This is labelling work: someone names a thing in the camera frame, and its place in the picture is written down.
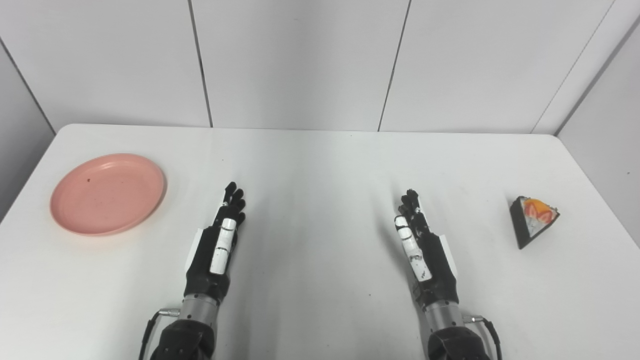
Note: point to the pink round plate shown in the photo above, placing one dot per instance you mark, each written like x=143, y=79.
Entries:
x=107, y=194

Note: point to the cake slice with orange topping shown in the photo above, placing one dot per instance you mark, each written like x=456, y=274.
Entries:
x=532, y=220

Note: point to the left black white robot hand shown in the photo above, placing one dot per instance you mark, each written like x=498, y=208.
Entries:
x=210, y=260

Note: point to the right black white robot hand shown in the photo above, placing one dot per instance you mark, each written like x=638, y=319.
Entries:
x=430, y=260

